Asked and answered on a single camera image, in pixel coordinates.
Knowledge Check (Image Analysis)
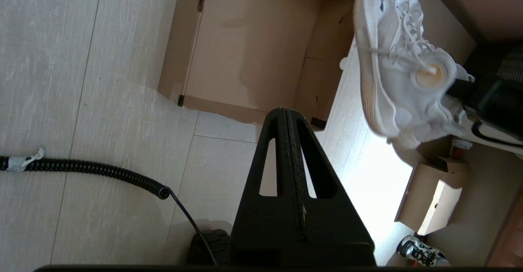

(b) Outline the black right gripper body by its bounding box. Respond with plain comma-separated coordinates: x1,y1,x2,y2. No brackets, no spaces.
447,78,523,119

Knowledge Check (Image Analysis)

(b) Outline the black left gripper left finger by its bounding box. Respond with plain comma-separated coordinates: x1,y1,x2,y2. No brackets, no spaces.
231,108,305,244

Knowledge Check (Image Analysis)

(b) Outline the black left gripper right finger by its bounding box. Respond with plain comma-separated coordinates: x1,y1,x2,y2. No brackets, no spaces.
285,108,373,246

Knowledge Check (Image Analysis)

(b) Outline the white mesh sneaker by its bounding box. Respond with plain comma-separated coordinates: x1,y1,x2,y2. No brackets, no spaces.
353,0,475,149

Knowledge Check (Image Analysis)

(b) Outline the cardboard shoe box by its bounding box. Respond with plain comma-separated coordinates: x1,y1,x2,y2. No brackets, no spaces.
157,0,361,130

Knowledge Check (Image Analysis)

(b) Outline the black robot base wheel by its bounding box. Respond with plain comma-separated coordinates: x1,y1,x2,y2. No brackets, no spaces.
187,229,232,265

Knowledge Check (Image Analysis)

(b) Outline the small open cardboard box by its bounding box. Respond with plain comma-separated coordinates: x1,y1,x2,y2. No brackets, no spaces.
394,157,469,236

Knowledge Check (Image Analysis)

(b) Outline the dark woven basket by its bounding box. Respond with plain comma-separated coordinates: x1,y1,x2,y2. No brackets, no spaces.
464,43,523,85

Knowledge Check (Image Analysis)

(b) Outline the sneaker with black laces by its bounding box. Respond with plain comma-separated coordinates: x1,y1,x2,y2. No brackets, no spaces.
396,235,449,267

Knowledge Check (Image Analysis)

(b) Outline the pink cabinet dark trim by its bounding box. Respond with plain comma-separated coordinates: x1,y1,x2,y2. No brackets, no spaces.
423,0,523,44

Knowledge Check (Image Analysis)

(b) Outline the black corrugated cable conduit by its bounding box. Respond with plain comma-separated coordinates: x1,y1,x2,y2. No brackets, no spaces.
0,147,218,265

